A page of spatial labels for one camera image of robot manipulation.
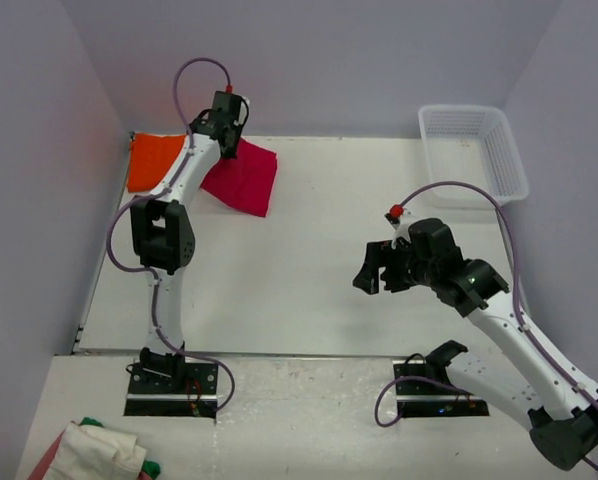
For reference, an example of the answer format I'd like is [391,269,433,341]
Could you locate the folded orange t shirt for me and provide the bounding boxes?
[127,133,186,193]

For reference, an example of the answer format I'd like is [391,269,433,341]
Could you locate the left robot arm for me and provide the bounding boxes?
[130,90,250,393]

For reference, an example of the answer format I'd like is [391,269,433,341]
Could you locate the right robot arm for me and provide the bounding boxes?
[353,218,598,471]

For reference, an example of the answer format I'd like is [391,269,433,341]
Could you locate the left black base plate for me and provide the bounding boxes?
[123,361,218,419]

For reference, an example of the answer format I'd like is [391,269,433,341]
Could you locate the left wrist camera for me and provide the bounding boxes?
[225,84,250,127]

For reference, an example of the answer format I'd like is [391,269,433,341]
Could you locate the cream white cloth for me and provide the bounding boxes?
[43,423,147,480]

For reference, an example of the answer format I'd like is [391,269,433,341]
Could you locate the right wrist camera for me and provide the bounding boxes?
[385,204,420,249]

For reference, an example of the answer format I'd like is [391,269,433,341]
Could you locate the white plastic basket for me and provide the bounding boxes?
[418,104,529,205]

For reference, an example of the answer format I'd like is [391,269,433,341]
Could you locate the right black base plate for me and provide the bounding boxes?
[393,360,490,418]

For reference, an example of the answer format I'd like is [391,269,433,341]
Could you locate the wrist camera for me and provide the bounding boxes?
[385,204,420,249]
[225,84,250,127]

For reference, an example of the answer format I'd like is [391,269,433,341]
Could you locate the magenta t shirt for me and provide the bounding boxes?
[201,139,278,218]

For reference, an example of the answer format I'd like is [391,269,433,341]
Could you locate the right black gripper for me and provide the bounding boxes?
[353,238,437,294]

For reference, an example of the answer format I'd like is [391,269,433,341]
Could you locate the pink cloth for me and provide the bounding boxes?
[28,434,63,480]

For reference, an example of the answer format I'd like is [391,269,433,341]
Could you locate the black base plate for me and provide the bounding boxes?
[123,361,218,419]
[393,360,490,418]

